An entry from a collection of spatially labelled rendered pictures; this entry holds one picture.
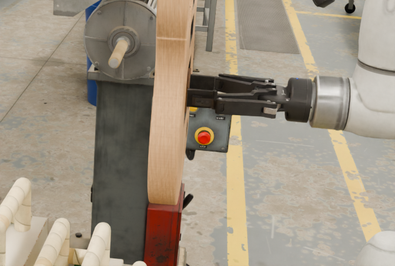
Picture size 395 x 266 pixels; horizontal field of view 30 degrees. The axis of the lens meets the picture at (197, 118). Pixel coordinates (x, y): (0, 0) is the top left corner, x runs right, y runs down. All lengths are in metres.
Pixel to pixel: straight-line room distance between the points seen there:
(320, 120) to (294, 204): 2.90
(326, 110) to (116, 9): 1.14
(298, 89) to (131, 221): 1.53
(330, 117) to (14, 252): 0.64
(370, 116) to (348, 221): 2.84
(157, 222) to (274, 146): 2.27
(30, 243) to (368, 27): 0.75
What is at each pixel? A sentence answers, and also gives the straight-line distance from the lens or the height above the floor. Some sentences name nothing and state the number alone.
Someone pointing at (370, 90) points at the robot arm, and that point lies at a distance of 1.21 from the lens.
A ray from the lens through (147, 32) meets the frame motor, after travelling 2.23.
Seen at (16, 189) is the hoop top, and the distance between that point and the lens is 1.43.
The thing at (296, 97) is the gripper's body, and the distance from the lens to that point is 1.21.
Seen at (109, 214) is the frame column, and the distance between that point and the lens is 2.66.
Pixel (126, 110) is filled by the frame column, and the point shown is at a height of 0.97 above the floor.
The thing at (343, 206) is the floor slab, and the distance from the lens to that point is 4.18.
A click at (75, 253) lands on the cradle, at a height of 1.05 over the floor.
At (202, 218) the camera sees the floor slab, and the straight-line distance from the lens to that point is 3.84.
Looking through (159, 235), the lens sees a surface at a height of 0.51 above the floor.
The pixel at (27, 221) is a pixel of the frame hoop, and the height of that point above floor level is 1.12.
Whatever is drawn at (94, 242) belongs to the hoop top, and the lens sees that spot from 1.41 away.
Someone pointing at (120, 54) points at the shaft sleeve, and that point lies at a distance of 2.09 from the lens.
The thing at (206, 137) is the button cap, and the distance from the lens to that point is 2.29.
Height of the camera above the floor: 1.87
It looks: 21 degrees down
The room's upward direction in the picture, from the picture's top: 6 degrees clockwise
